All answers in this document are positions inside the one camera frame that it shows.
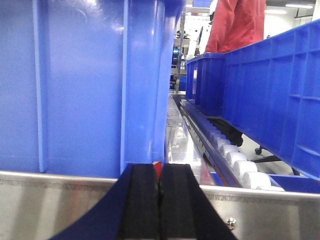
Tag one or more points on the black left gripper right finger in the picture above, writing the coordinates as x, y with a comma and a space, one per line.
185, 211

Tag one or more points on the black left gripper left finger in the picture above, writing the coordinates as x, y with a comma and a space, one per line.
129, 210

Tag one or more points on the blue bin lower right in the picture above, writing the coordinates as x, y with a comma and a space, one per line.
297, 183

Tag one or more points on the large blue crate upper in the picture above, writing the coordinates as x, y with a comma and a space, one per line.
84, 84

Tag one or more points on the long blue crate right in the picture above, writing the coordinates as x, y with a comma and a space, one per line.
270, 91

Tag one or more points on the person in red jacket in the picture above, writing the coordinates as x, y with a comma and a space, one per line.
236, 24

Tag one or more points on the steel shelf divider rail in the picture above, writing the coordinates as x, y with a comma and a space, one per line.
180, 147

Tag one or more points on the roller track rail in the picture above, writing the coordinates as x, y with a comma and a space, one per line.
231, 165

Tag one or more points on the stainless steel shelf rail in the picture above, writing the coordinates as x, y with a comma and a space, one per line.
37, 206

